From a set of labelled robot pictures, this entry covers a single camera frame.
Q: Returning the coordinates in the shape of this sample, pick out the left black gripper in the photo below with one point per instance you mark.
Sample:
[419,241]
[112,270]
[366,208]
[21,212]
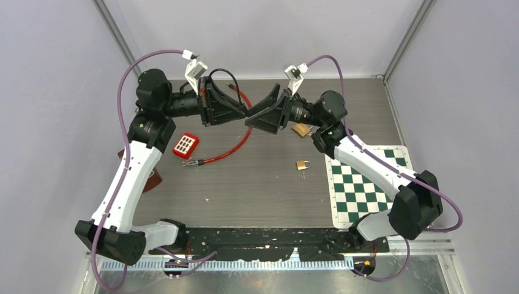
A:
[216,114]

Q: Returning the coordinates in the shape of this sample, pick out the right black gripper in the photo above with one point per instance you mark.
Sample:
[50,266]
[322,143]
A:
[267,119]

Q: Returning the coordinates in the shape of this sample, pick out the small brass padlock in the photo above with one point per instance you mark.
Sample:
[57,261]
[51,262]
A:
[303,164]

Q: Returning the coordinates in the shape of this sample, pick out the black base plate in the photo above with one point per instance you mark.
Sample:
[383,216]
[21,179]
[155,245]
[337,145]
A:
[271,244]

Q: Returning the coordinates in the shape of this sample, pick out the green white checkered mat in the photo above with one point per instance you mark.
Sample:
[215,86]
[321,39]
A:
[361,184]

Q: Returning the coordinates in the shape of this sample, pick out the brown wooden metronome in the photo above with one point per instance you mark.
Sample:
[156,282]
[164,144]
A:
[153,180]

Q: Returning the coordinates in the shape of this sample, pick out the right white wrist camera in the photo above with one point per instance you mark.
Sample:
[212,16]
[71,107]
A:
[295,76]

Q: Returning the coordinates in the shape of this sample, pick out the red cable lock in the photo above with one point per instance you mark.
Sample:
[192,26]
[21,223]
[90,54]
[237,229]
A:
[243,139]

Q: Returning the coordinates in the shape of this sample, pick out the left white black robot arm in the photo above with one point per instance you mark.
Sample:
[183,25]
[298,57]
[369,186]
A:
[110,232]

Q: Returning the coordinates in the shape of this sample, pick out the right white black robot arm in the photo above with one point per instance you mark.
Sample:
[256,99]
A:
[414,204]

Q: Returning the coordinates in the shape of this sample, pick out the red combination lock box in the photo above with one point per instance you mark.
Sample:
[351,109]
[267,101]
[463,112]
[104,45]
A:
[186,145]

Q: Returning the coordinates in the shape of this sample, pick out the large brass padlock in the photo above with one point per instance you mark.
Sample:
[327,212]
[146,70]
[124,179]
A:
[301,129]

